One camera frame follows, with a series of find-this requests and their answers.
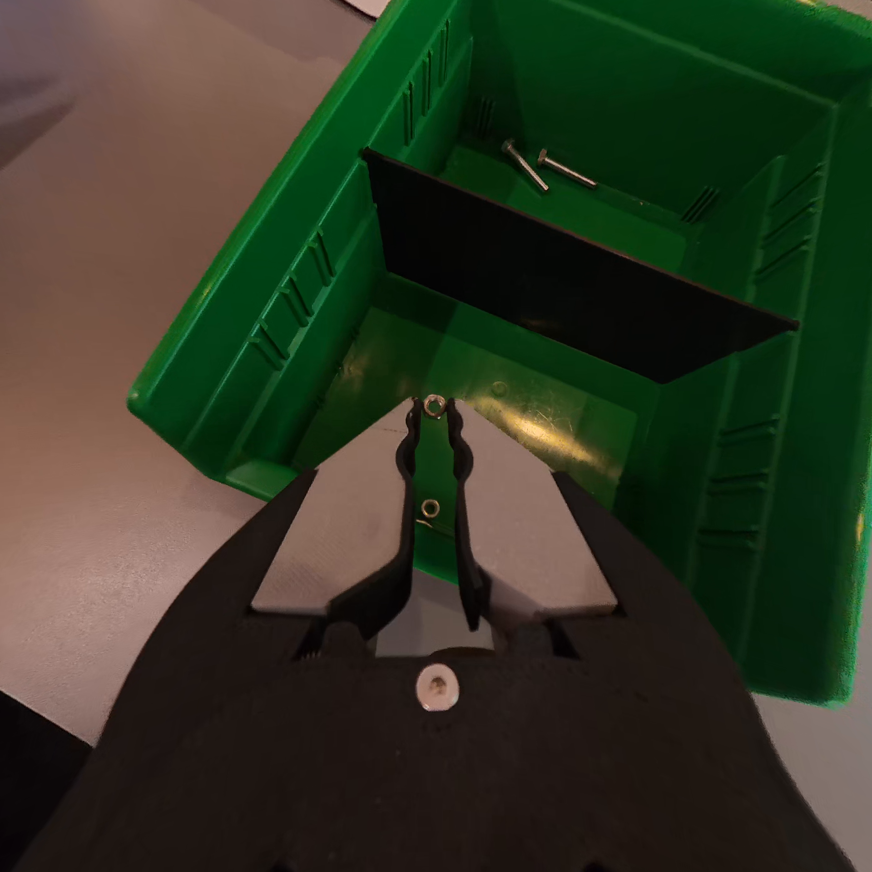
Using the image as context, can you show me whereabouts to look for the black bin divider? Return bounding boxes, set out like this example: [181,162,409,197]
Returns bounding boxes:
[361,146,799,384]

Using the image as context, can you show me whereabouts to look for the green plastic bin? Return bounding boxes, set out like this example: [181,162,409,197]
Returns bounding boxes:
[127,0,872,706]

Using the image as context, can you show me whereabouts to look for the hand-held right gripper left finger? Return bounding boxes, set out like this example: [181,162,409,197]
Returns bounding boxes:
[249,397,424,643]

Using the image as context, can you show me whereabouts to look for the silver metal bolt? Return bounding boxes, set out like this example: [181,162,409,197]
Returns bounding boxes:
[536,149,598,189]
[500,138,550,193]

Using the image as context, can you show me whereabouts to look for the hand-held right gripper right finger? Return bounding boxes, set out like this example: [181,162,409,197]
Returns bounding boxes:
[446,398,619,632]

